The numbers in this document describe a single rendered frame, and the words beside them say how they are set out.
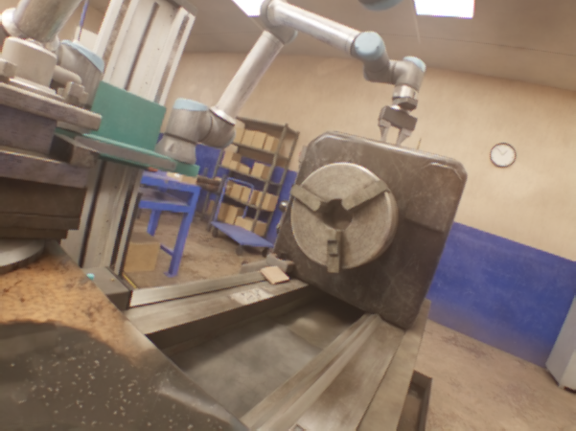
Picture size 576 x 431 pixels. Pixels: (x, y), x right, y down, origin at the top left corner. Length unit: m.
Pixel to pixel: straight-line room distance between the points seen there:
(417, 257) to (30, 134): 0.83
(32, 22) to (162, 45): 0.65
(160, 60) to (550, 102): 4.34
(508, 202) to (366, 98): 2.50
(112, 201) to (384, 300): 1.24
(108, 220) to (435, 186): 1.36
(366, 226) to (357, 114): 4.09
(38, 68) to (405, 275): 0.86
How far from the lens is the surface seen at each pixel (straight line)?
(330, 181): 0.69
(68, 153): 0.44
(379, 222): 0.65
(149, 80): 1.51
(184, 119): 1.35
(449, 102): 4.53
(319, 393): 0.50
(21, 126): 0.47
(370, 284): 0.87
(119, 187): 1.50
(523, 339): 4.43
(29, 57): 0.48
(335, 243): 0.64
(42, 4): 1.02
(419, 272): 0.85
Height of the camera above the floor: 1.12
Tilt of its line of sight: 4 degrees down
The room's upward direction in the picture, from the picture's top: 18 degrees clockwise
